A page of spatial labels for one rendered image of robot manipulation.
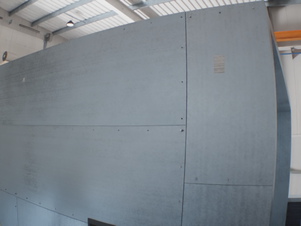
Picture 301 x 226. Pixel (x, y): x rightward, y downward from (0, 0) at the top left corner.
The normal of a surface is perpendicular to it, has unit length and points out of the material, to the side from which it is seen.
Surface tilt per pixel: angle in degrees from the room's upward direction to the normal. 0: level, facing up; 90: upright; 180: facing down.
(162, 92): 90
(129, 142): 90
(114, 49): 90
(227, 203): 90
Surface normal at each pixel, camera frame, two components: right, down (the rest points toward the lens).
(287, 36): -0.52, -0.13
